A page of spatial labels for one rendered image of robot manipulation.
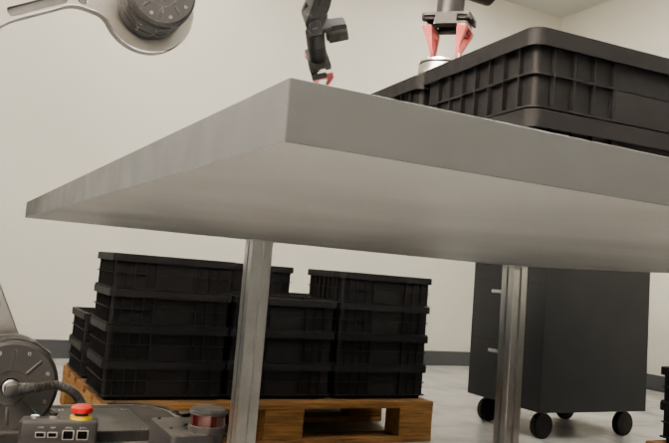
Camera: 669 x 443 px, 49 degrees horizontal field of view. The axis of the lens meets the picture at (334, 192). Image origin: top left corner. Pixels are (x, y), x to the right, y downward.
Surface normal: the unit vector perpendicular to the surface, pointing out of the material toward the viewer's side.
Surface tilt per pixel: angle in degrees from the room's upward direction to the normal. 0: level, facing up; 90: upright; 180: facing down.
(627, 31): 90
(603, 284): 90
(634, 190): 90
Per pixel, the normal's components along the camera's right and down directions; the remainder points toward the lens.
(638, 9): -0.88, -0.12
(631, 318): 0.47, -0.06
